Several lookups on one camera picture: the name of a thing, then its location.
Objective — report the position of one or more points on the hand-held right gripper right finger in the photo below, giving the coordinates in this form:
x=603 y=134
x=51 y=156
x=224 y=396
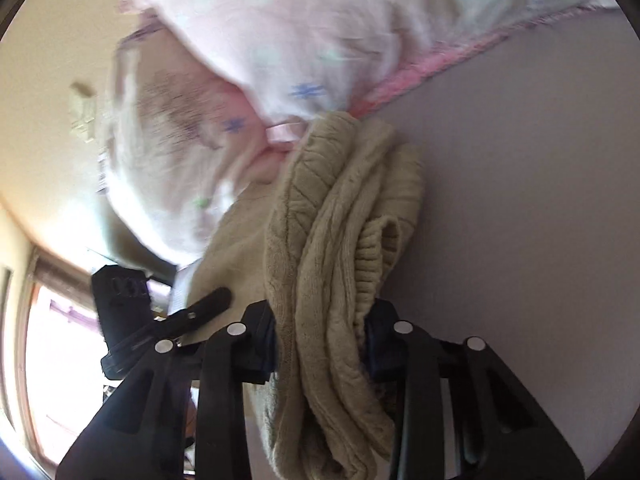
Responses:
x=376 y=355

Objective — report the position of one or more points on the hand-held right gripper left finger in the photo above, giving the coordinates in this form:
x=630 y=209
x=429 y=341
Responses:
x=263 y=345

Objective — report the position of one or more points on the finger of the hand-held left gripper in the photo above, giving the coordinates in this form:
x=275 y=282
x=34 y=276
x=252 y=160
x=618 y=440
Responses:
x=200 y=307

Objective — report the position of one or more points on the beige knit sweater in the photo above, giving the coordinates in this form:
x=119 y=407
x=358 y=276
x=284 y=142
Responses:
x=330 y=270

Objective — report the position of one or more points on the pink white printed baby garment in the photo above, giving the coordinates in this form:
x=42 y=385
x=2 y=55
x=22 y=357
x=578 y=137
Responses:
x=240 y=75

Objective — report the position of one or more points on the pink-edged printed blanket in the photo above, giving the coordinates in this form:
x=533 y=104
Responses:
x=500 y=20

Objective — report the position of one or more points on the window with wooden frame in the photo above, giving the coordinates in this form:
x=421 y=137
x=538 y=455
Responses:
x=55 y=360

